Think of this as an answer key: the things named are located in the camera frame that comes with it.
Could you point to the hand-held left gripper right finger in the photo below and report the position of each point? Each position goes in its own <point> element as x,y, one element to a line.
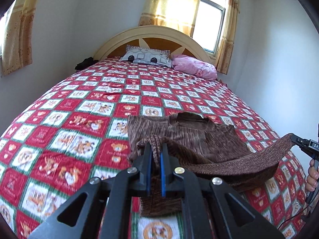
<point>163,176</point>

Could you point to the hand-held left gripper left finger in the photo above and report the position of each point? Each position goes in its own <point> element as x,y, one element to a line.
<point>149,174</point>

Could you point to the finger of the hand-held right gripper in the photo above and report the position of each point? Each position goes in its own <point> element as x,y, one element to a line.
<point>297,139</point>
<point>306,151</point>

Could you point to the brown knit sweater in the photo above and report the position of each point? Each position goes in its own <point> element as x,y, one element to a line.
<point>189,139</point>

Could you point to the person's right hand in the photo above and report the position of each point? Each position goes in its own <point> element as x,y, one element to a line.
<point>311,178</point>

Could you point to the red checked printed bedsheet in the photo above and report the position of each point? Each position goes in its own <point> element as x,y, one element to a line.
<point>74,104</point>

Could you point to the pink pillow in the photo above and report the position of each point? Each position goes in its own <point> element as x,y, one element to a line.
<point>192,64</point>

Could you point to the grey white patterned pillow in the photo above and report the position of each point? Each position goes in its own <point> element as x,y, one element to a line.
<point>144,54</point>

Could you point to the black cloth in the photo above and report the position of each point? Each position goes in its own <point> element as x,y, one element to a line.
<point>86,64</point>

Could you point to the yellow patterned curtain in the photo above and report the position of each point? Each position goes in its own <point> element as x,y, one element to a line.
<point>169,5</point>
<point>228,29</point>
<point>20,37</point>

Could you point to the cream wooden headboard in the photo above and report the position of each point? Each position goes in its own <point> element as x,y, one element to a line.
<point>149,31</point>

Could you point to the window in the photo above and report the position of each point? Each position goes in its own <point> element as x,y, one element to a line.
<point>209,22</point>

